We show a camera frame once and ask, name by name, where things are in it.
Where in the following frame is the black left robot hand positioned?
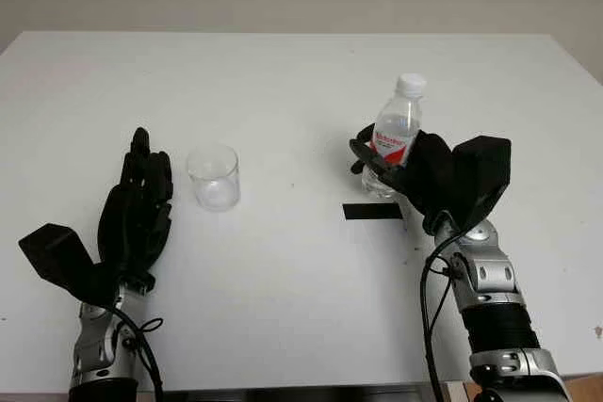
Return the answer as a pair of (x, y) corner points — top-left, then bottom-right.
(95, 126), (176, 291)

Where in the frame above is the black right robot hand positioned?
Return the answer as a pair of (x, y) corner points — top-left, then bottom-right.
(348, 122), (468, 237)

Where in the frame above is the clear plastic water bottle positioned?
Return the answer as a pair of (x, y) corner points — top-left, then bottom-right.
(359, 72), (428, 201)

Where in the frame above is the clear glass cup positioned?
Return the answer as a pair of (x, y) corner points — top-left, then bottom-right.
(186, 142), (242, 212)

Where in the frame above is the black tape strip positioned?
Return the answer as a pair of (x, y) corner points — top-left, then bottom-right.
(341, 201), (405, 223)

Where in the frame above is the dark metal bar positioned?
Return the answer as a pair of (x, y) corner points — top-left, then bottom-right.
(161, 387), (431, 402)

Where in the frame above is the brown wooden board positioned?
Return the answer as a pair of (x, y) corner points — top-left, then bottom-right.
(445, 370), (603, 402)

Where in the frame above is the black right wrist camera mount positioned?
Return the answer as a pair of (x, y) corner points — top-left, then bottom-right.
(448, 135), (513, 234)

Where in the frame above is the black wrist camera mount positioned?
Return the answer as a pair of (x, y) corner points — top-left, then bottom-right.
(17, 222), (120, 308)
(448, 135), (513, 234)

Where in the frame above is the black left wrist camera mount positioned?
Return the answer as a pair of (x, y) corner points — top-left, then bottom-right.
(17, 222), (120, 308)

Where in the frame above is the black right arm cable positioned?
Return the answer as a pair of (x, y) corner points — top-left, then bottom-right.
(419, 231), (462, 402)

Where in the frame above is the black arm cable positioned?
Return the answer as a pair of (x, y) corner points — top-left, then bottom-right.
(106, 304), (166, 402)
(419, 231), (462, 402)

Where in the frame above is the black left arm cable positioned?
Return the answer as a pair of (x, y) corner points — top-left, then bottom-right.
(106, 304), (166, 402)

